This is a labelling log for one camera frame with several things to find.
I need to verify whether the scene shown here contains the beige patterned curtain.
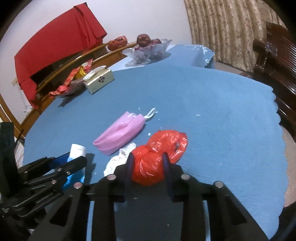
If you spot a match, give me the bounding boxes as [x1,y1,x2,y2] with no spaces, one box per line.
[184,0,287,72]

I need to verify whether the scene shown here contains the red plastic bag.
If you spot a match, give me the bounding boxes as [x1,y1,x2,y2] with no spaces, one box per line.
[131,130,188,187]

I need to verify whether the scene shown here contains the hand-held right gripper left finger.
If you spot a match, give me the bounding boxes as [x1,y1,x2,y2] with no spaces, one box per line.
[29,152,136,241]

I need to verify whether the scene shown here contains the red foil snack wrappers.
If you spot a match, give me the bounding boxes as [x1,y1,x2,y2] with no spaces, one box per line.
[49,59,93,98]

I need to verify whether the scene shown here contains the beige tissue box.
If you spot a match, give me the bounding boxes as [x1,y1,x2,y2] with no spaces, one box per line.
[83,65,115,95]

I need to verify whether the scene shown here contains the crumpled orange-red bag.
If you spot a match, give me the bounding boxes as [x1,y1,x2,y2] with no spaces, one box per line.
[107,35,128,51]

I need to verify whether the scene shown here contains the large dark red apple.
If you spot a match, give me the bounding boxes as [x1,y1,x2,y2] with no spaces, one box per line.
[136,34,151,47]

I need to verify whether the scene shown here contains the red cloth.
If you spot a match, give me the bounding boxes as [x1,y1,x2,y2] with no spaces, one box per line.
[14,3,108,109]

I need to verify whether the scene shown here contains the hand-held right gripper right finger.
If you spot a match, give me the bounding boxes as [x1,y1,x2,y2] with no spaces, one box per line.
[162,152,270,241]

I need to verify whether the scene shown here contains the light blue plastic table cover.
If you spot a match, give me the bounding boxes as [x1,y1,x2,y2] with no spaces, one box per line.
[125,44,215,69]

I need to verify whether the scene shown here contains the blue tablecloth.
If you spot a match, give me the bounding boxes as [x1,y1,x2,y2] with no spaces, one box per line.
[23,62,286,240]

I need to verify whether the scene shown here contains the curved wooden chair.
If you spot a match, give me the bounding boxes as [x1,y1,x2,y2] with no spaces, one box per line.
[91,42,138,64]
[0,43,111,139]

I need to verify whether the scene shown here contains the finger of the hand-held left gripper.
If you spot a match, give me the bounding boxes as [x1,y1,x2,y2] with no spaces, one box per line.
[17,152,71,178]
[23,156,88,193]

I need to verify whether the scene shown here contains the pink face mask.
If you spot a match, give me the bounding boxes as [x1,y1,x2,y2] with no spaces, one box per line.
[93,108,158,156]

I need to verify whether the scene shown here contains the white and blue bottle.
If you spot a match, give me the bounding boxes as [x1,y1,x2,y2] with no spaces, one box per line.
[63,144,87,188]

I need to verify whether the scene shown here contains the dark glass dish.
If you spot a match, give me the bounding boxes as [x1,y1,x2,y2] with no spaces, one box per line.
[55,79,85,98]

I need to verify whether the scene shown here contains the glass fruit bowl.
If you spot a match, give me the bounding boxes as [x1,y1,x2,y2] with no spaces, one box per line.
[122,39,173,61]

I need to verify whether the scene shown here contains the dark wooden armchair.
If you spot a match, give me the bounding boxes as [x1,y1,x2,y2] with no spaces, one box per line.
[253,21,296,132]

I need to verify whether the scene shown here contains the crumpled white tissue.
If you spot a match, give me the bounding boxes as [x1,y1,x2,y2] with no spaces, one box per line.
[104,142,137,176]

